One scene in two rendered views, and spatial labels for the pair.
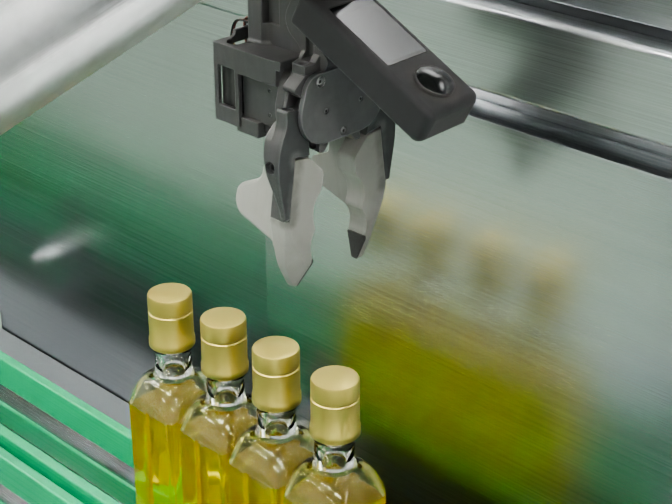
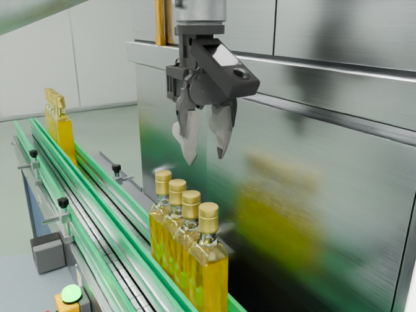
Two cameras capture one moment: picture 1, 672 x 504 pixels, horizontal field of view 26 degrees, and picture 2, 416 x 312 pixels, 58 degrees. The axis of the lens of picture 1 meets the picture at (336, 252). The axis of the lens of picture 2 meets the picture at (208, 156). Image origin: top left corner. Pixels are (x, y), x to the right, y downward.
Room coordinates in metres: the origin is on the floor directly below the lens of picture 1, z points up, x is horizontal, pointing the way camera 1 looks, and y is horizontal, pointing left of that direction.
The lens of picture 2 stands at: (0.29, -0.13, 1.46)
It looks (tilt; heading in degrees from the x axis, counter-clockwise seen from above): 20 degrees down; 13
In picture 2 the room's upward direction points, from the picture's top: straight up
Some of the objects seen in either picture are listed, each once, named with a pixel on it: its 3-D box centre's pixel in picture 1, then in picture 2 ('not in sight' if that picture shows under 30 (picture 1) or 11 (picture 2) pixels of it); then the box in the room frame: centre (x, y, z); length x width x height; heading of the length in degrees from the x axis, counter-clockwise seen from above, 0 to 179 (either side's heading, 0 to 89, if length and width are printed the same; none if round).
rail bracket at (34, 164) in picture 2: not in sight; (29, 169); (1.38, 0.80, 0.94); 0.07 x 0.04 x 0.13; 136
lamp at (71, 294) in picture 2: not in sight; (71, 293); (0.93, 0.36, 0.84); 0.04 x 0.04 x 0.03
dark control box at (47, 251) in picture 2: not in sight; (47, 252); (1.13, 0.57, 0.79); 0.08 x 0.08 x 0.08; 46
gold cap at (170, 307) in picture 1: (170, 317); (163, 182); (0.97, 0.13, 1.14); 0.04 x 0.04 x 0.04
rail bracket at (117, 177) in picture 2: not in sight; (124, 182); (1.35, 0.41, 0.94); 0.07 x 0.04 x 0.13; 136
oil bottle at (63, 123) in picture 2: not in sight; (64, 130); (1.63, 0.80, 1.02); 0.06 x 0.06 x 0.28; 46
